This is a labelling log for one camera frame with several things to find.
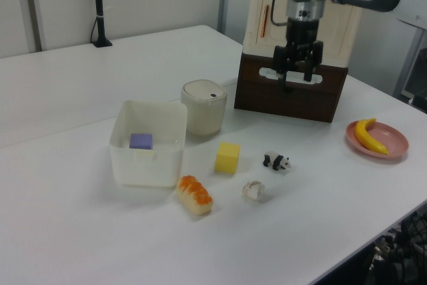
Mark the orange latch strip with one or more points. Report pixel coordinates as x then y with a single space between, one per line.
264 19

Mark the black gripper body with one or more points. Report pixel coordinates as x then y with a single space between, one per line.
302 33

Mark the toy bread loaf orange crust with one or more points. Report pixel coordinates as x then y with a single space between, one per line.
195 196

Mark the toy panda figure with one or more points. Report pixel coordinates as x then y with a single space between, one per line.
275 161

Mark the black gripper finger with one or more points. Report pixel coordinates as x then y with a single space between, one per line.
313 61
282 61

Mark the cream mini trash can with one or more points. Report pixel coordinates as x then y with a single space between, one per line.
203 111

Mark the cream plastic storage box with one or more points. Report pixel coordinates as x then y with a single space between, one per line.
340 34

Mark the black pole stand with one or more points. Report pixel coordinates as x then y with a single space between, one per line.
99 4

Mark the yellow toy banana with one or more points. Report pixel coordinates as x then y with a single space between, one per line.
363 136

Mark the dark brown wooden drawer box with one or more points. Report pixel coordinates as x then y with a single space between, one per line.
293 103

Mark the crumpled white paper ball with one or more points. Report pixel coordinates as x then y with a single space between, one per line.
253 192

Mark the yellow foam cube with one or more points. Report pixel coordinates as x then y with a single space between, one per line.
227 159

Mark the pink plate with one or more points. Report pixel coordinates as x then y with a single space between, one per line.
393 141

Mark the white plastic basket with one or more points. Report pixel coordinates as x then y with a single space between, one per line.
146 168

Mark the purple foam cube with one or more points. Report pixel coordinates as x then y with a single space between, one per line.
141 141

